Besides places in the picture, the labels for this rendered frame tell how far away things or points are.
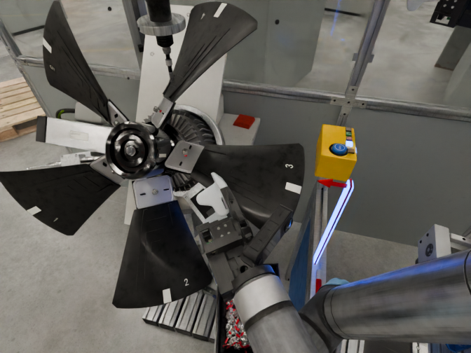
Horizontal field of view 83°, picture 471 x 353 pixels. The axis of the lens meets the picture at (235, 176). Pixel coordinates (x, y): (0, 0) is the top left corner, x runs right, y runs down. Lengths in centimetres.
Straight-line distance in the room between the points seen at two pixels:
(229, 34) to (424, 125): 102
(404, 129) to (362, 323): 108
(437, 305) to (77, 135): 84
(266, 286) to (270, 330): 5
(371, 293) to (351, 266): 151
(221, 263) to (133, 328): 132
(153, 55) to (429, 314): 86
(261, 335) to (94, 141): 66
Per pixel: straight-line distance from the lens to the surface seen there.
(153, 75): 91
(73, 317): 186
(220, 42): 58
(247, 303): 39
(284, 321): 38
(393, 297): 35
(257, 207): 54
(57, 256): 210
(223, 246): 42
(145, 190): 63
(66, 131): 90
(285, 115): 131
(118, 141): 60
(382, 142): 142
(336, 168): 84
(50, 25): 77
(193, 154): 60
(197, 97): 84
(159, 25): 44
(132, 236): 63
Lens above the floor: 158
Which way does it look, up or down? 46 degrees down
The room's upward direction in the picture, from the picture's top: straight up
